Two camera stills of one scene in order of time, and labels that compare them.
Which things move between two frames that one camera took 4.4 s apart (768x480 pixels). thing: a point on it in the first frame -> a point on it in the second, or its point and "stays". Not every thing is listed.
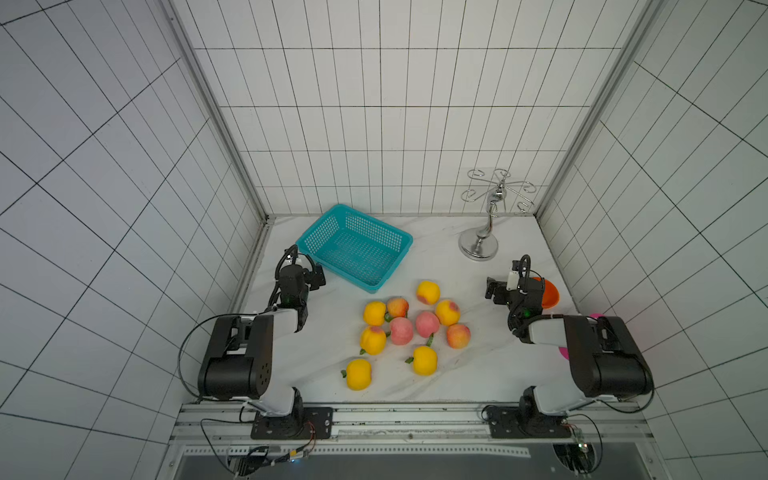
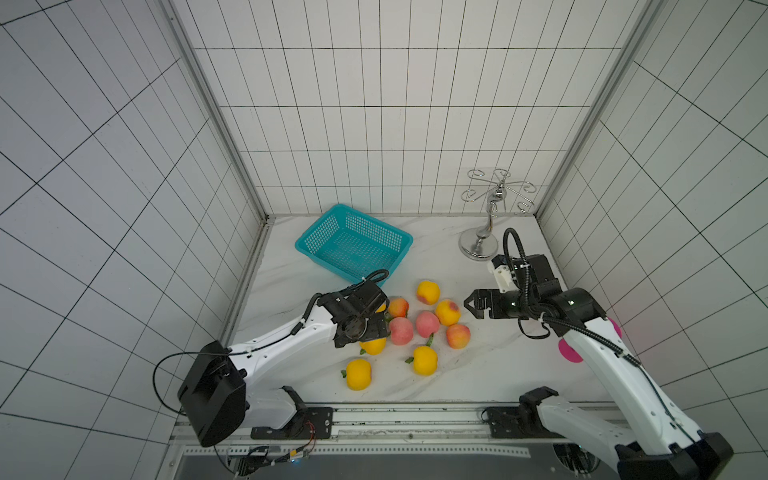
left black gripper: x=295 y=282 -> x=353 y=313
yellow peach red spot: x=448 y=312 stays
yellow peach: x=372 y=340 stays
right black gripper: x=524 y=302 -> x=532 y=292
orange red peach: x=458 y=336 stays
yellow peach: x=359 y=373 stays
